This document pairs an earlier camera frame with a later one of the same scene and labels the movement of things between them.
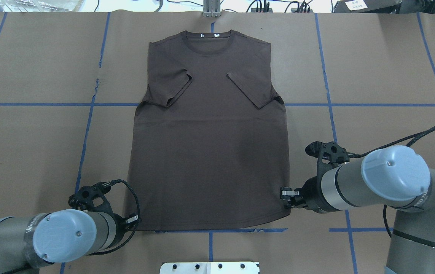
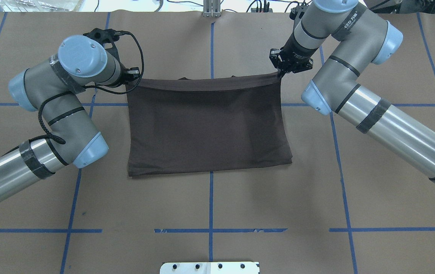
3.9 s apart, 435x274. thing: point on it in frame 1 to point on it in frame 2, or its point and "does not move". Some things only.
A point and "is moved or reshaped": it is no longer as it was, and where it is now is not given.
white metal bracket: [232, 267] does not move
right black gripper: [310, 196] to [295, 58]
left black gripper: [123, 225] to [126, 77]
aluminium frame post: [211, 8] does not move
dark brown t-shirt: [210, 147] is moved or reshaped
